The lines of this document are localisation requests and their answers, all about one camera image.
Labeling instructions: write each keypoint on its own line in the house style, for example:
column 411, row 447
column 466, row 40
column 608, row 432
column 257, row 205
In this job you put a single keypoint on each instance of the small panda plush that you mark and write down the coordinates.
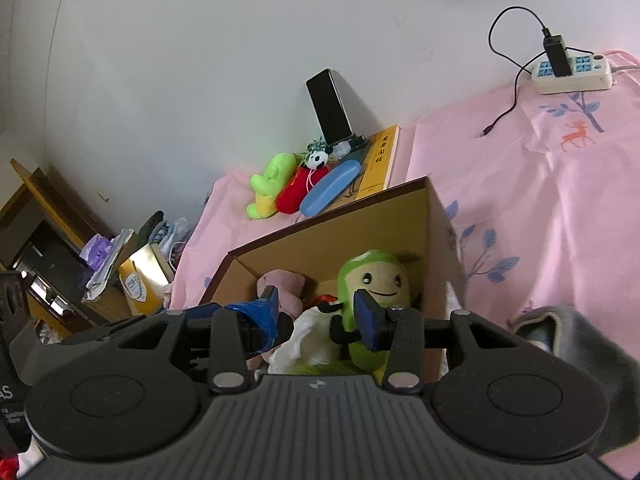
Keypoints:
column 316, row 160

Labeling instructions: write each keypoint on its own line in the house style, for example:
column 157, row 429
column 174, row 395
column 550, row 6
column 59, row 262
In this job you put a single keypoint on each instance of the yellow book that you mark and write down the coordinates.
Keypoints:
column 380, row 160

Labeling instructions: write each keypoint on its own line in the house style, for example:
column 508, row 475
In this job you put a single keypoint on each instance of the black smartphone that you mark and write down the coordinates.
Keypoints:
column 327, row 105

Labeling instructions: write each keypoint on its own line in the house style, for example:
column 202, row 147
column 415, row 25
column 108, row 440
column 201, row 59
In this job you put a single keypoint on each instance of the dark clothes pile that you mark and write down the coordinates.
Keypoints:
column 165, row 232

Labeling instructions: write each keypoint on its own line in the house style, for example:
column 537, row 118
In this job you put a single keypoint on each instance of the green smiling bean plush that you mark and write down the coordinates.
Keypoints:
column 380, row 275

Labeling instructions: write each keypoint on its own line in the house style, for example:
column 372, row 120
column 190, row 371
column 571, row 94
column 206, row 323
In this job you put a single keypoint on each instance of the green and yellow plush toy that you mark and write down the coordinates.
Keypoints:
column 272, row 175

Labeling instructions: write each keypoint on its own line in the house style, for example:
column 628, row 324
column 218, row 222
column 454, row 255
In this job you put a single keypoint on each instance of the brown cardboard box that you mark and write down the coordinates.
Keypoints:
column 350, row 225

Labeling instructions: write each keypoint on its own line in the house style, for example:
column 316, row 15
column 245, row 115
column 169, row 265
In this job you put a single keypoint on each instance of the grey cloth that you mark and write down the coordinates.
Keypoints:
column 590, row 350

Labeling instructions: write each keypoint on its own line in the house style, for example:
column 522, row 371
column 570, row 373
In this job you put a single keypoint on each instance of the white power strip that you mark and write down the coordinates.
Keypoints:
column 575, row 81

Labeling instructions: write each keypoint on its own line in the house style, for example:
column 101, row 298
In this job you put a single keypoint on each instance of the pink printed bed sheet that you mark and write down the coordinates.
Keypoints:
column 525, row 200

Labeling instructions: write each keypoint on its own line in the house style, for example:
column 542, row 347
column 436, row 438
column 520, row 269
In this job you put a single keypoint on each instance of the pink plush toy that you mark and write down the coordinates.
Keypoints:
column 285, row 285

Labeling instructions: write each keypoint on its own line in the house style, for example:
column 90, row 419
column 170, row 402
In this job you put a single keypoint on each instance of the black phone stand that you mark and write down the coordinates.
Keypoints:
column 357, row 143

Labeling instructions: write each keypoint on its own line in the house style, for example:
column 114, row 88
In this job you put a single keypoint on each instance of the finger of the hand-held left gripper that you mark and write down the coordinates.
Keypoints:
column 240, row 316

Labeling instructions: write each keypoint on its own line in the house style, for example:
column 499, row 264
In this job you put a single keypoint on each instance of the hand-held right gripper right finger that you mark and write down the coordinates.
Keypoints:
column 367, row 320

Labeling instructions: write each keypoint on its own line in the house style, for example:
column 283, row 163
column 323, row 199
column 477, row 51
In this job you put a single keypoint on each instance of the blue oval case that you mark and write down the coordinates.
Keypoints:
column 325, row 190

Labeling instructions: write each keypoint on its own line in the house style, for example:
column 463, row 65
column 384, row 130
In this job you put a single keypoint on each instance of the black charger plug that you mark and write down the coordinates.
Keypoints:
column 557, row 57

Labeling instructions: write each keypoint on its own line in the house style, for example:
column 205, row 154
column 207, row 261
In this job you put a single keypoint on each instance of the wooden cabinet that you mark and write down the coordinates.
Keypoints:
column 50, row 200

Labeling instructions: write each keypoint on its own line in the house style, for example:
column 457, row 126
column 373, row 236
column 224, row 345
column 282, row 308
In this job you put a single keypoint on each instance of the white plush toy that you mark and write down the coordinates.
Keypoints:
column 310, row 340

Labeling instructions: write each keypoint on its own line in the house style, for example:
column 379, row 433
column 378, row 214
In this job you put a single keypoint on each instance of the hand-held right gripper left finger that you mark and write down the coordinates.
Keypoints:
column 271, row 310

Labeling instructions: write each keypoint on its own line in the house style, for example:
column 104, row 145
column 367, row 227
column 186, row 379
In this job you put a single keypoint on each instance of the red plush toy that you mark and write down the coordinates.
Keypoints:
column 295, row 192

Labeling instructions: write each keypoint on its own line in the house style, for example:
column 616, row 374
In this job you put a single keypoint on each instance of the yellow carton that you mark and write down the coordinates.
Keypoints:
column 142, row 280

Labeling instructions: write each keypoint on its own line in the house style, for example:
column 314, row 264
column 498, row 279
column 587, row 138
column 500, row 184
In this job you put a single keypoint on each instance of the purple packet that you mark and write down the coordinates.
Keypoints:
column 97, row 251

